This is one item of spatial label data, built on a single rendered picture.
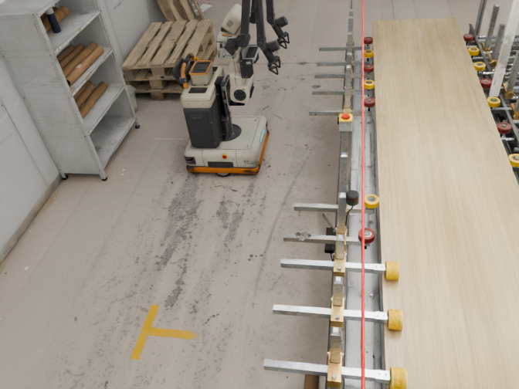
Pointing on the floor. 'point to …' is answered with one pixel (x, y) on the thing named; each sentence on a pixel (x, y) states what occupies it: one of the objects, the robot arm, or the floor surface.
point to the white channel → (505, 49)
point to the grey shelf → (8, 32)
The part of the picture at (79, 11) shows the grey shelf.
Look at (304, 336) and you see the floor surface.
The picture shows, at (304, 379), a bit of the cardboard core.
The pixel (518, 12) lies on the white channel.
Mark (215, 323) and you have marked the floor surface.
